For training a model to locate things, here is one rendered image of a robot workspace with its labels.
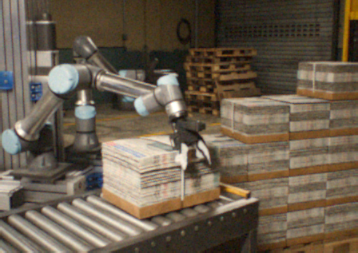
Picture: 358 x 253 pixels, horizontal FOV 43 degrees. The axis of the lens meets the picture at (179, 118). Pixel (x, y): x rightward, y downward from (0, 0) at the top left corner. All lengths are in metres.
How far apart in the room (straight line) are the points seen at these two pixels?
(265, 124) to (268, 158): 0.21
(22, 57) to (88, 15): 7.41
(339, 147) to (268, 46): 7.82
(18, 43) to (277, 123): 1.52
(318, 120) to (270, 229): 0.74
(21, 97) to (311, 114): 1.69
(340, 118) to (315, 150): 0.26
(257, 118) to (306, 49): 7.54
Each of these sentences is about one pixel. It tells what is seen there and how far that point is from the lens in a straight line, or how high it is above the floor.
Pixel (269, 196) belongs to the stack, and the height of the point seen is 0.49.
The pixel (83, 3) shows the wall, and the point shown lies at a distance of 9.80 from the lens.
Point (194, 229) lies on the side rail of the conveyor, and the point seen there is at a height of 0.77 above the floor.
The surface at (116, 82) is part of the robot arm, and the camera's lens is 1.96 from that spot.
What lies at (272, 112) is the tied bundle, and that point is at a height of 1.01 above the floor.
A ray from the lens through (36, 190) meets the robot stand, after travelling 2.33.
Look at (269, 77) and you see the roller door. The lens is 10.79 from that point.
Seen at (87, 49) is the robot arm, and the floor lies 1.38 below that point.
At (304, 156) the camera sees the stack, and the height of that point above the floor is 0.72.
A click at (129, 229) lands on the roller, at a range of 1.62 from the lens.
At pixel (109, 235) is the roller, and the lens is 1.59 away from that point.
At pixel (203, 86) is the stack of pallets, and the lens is 9.26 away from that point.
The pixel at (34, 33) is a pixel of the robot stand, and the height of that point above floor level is 1.47.
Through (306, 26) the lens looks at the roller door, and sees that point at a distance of 10.24.
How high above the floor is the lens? 1.42
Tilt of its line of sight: 9 degrees down
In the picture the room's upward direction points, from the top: straight up
